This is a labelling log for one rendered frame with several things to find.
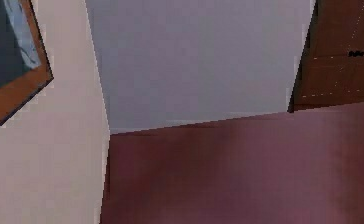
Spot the brown framed wall picture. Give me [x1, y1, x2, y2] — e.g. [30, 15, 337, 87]
[0, 0, 55, 135]

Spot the brown wooden room door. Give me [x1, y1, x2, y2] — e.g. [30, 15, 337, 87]
[287, 0, 364, 114]

